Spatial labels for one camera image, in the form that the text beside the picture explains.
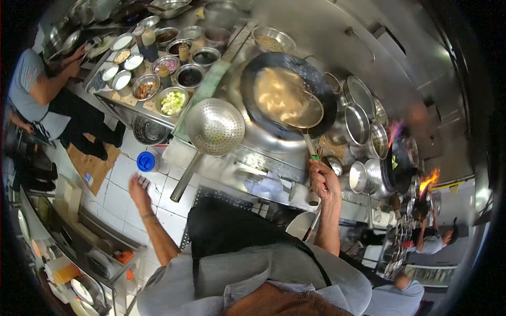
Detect person's body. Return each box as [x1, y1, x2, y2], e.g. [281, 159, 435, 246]
[136, 196, 373, 316]

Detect steel wok range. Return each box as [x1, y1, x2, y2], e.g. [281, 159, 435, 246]
[162, 0, 475, 224]

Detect group of steel ingredient bowls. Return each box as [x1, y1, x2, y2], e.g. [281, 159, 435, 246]
[101, 16, 223, 118]

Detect squeeze bottle with dark sauce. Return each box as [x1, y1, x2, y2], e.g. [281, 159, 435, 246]
[141, 28, 159, 62]

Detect small steel skimmer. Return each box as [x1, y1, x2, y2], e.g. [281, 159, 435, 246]
[363, 158, 383, 230]

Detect blue lidded container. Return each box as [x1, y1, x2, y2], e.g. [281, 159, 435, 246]
[136, 151, 159, 173]

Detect person's right fingers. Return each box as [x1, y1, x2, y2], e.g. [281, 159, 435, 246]
[308, 160, 332, 198]

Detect black wok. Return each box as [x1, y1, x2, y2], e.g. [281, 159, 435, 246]
[382, 136, 414, 195]
[240, 52, 338, 142]

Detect white cloth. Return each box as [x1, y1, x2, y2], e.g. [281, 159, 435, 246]
[244, 171, 293, 200]

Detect large steel stock pot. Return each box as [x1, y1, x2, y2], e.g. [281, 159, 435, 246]
[203, 1, 240, 31]

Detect large perforated steel skimmer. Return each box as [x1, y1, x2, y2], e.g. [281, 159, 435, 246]
[170, 98, 246, 203]

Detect brown cardboard sheet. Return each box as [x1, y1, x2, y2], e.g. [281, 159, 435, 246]
[66, 134, 121, 197]

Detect steel prep table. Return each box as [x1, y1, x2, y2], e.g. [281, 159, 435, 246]
[81, 16, 254, 132]

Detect person's left hand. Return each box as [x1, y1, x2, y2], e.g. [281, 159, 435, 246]
[128, 173, 154, 217]

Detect steel bowl with noodles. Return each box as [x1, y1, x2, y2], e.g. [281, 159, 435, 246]
[252, 26, 296, 54]

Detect steel shelf with dishes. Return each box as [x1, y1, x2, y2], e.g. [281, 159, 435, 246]
[17, 174, 147, 316]

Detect steel ladle with wooden handle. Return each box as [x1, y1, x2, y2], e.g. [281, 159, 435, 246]
[284, 90, 325, 207]

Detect person's right hand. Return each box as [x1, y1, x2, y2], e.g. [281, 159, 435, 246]
[308, 159, 343, 202]

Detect steel bucket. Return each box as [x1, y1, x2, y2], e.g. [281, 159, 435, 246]
[132, 115, 171, 147]

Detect black perforated floor mat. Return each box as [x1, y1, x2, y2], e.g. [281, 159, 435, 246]
[180, 186, 254, 250]

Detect white bowl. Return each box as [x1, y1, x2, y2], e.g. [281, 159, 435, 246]
[285, 211, 317, 241]

